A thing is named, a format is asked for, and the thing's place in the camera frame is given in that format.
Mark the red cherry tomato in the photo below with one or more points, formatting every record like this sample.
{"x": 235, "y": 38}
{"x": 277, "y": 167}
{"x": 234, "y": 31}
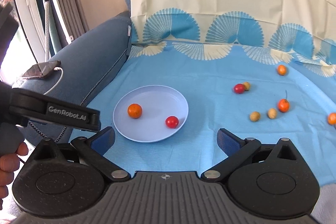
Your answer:
{"x": 172, "y": 122}
{"x": 239, "y": 88}

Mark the small orange fruit edge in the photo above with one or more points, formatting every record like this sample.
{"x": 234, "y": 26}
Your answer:
{"x": 331, "y": 119}

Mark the red cherry tomato on cloth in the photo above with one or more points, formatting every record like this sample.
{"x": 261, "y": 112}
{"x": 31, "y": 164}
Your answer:
{"x": 239, "y": 88}

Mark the light blue plate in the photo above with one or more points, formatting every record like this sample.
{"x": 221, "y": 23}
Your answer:
{"x": 158, "y": 102}

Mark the small orange fruit far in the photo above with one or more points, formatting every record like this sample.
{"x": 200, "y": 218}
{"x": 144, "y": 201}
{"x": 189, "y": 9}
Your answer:
{"x": 282, "y": 70}

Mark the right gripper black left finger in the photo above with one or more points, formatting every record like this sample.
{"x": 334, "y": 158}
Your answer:
{"x": 64, "y": 179}

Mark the tan longan fruit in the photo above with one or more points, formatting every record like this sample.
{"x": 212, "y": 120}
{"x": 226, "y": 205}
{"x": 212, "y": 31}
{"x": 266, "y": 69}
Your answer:
{"x": 272, "y": 113}
{"x": 255, "y": 116}

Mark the blue sofa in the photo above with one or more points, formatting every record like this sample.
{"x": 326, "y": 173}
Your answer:
{"x": 89, "y": 63}

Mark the small orange with stem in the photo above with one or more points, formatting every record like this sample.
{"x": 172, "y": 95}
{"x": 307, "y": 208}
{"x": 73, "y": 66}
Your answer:
{"x": 283, "y": 104}

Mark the white window frame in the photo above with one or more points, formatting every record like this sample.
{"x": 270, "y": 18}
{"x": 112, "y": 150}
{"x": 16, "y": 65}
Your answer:
{"x": 31, "y": 24}

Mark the blue and cream sofa cover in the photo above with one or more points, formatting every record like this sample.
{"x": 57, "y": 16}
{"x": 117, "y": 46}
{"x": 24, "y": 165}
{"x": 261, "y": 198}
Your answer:
{"x": 203, "y": 48}

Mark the small orange on plate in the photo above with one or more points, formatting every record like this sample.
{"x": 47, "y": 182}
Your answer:
{"x": 134, "y": 111}

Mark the tan longan beside tomato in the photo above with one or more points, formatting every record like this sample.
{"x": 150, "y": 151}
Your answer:
{"x": 247, "y": 86}

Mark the black smartphone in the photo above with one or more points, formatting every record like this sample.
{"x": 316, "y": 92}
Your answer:
{"x": 41, "y": 70}

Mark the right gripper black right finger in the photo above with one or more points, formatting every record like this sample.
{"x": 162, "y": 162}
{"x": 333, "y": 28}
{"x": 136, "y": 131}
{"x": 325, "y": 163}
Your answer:
{"x": 266, "y": 180}

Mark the person's left hand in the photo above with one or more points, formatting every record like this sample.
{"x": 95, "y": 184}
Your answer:
{"x": 9, "y": 164}

